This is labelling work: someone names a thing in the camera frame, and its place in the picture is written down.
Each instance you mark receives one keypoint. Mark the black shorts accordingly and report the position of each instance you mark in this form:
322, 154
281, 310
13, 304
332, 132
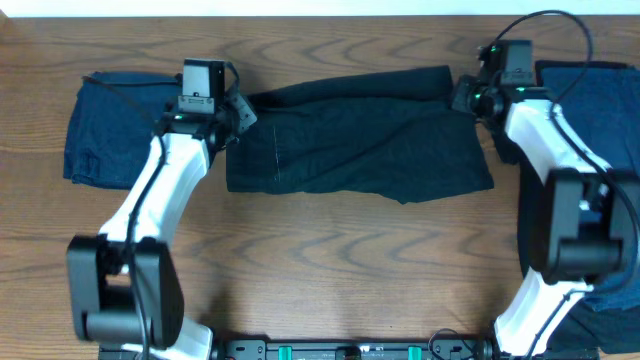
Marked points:
392, 134

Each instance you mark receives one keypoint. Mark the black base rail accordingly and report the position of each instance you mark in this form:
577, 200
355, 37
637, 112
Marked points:
447, 348

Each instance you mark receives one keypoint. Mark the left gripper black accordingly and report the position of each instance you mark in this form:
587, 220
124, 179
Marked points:
246, 113

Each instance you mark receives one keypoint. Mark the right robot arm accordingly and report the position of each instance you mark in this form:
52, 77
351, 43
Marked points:
585, 234

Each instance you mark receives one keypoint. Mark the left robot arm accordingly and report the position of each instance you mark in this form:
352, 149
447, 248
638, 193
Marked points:
123, 284

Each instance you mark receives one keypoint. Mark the black garment under pile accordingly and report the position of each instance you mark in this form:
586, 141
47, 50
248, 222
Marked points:
612, 331

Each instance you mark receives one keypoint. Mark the folded navy blue garment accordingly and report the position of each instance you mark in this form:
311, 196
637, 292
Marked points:
110, 129

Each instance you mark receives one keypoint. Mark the blue garment in pile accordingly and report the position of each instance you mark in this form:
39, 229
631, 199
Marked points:
603, 109

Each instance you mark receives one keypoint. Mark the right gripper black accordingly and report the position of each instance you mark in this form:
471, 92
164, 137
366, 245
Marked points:
464, 84

